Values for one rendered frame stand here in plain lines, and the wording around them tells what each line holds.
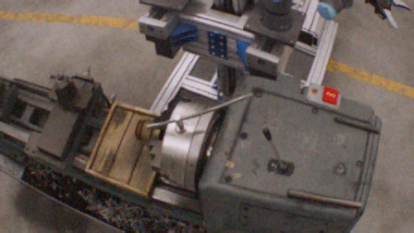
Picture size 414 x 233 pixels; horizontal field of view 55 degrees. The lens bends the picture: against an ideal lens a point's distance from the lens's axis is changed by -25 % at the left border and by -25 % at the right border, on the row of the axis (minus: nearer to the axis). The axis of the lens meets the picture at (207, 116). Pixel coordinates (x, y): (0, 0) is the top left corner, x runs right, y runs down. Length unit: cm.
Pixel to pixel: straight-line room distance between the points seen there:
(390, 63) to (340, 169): 214
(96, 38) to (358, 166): 257
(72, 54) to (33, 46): 49
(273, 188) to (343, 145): 29
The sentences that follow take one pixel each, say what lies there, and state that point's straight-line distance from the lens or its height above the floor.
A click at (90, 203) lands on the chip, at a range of 238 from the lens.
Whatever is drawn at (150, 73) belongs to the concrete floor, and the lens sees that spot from 337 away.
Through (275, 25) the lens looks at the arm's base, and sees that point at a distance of 198.
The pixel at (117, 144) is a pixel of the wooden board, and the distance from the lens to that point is 208.
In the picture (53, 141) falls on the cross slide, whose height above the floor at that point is 97.
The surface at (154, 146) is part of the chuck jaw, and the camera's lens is 179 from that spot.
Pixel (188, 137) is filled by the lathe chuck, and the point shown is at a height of 123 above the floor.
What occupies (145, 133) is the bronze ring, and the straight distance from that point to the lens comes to 182.
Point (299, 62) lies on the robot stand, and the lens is 314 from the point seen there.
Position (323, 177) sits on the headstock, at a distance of 157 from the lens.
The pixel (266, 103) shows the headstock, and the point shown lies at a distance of 168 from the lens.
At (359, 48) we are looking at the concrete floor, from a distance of 363.
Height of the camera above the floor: 266
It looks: 58 degrees down
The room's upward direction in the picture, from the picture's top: 6 degrees counter-clockwise
